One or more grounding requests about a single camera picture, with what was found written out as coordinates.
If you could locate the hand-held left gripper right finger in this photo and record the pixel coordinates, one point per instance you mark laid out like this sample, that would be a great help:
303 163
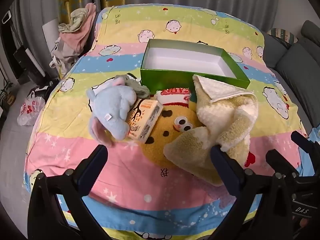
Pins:
222 167

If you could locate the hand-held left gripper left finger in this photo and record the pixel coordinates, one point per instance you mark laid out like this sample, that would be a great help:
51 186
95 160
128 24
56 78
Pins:
91 170

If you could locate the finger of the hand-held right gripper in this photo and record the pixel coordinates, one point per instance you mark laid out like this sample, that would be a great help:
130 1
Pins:
298 137
280 162

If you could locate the cream fluffy towel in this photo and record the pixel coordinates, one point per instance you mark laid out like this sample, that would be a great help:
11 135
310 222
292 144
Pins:
225 112

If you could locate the blue plush elephant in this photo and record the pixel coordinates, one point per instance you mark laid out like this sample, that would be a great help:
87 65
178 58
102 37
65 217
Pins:
112 105

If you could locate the red white knitted sock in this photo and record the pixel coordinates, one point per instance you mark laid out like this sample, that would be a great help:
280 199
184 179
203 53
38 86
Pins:
175 97

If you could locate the grey green cloth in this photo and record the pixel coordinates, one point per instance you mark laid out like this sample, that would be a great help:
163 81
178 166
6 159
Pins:
142 91

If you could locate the green cardboard box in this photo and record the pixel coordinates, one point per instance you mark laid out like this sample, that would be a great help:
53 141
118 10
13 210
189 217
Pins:
165 80

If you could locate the light blue cloth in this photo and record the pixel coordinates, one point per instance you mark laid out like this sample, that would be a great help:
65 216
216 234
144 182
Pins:
315 133

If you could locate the grey sofa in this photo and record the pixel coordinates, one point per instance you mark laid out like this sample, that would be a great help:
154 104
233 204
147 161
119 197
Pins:
300 62

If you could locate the white red plastic bag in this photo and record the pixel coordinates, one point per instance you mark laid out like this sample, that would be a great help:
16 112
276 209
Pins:
30 110

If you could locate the black bag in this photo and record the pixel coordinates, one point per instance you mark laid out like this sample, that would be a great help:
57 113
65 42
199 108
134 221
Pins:
47 87

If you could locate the patterned cushion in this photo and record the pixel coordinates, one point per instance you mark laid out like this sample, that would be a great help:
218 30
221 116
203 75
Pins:
282 36

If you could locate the potted plant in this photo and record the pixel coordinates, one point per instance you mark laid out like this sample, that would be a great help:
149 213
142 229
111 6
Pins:
7 92

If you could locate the white grey clothes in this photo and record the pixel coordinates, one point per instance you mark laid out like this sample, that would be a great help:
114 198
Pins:
62 55

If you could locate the black white appliance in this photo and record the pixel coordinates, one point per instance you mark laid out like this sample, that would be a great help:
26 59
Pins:
30 65

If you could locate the white panel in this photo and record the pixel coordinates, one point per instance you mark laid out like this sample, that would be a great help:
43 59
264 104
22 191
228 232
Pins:
51 45

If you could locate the pink garment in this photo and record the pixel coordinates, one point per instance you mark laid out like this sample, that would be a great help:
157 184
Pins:
80 37

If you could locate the striped cartoon printed blanket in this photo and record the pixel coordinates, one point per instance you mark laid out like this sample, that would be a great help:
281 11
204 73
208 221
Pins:
175 25

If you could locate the pale green garment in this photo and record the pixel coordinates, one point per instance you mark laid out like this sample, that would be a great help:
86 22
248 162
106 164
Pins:
75 20

